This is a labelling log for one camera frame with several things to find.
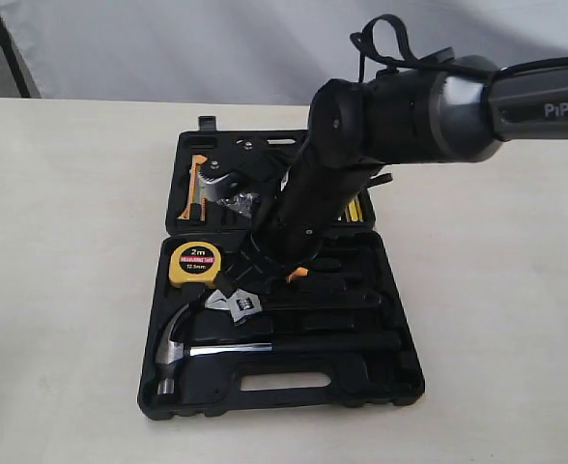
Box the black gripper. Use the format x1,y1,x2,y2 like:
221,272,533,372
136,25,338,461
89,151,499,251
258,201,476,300
218,232,313,297

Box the black electrical tape roll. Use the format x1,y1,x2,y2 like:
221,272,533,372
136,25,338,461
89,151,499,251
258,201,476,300
217,191,261,218

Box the adjustable wrench black handle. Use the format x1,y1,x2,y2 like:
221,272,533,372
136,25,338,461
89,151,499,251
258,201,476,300
203,290,385,326

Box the claw hammer black handle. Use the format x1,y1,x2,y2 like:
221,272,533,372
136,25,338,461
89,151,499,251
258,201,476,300
155,304,402,395

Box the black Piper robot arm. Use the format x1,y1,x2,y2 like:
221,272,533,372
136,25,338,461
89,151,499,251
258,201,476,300
215,56,568,296

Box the black plastic tool case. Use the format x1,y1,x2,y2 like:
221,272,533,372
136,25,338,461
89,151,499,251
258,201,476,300
137,116,425,421

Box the yellow black screwdriver right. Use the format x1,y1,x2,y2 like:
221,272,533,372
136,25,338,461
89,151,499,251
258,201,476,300
344,196,363,222

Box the orange utility knife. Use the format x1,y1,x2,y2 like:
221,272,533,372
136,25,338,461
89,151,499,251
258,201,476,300
177,154,207,221

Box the yellow tape measure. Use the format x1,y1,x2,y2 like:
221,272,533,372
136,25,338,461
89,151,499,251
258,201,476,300
168,241,222,288

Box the black metal stand pole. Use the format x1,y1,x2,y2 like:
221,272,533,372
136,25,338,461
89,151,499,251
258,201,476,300
0,15,32,99

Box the orange handled pliers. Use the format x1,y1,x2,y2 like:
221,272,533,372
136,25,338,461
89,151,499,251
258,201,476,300
286,266,310,283

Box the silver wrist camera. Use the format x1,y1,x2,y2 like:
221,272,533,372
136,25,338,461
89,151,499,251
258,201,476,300
198,167,244,202

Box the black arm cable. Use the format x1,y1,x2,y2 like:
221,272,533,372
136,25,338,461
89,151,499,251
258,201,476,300
349,14,568,98

